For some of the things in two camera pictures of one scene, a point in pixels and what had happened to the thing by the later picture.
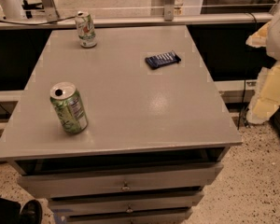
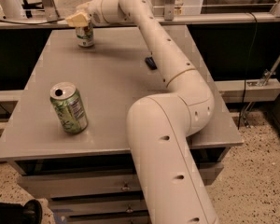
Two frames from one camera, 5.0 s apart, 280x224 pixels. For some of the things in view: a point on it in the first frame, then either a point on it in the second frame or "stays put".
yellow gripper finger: (259, 38) to (94, 10)
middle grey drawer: (125, 203) stays put
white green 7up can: (86, 29) stays put
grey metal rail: (51, 21) stays put
